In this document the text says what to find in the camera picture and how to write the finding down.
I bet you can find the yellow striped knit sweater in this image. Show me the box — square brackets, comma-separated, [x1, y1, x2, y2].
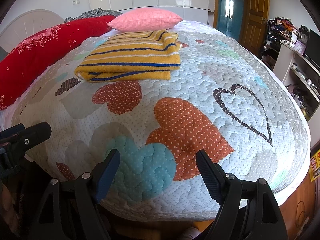
[74, 29, 182, 82]

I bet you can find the red floral quilt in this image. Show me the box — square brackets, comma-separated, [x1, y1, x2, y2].
[0, 15, 116, 111]

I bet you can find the heart patterned quilted bedspread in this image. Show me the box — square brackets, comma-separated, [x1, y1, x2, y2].
[1, 21, 310, 221]

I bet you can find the white bed headboard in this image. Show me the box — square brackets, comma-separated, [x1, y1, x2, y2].
[0, 9, 64, 53]

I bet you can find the grey checkered garment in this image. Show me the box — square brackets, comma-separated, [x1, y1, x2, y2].
[64, 8, 123, 23]

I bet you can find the white shelf desk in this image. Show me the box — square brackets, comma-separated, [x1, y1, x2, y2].
[272, 42, 320, 122]

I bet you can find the pink pillow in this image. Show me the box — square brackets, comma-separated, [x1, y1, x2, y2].
[108, 8, 183, 32]

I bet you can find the black television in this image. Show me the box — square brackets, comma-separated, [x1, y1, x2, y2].
[304, 29, 320, 69]

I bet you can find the cluttered black shoe rack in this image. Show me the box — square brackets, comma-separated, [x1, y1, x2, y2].
[259, 17, 298, 70]

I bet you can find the black clock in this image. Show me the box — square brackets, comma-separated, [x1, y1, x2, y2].
[298, 25, 310, 46]

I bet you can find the brown wooden door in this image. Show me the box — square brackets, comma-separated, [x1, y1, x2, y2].
[239, 0, 270, 56]

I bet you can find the teal door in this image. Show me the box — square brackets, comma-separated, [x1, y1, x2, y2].
[216, 0, 244, 41]

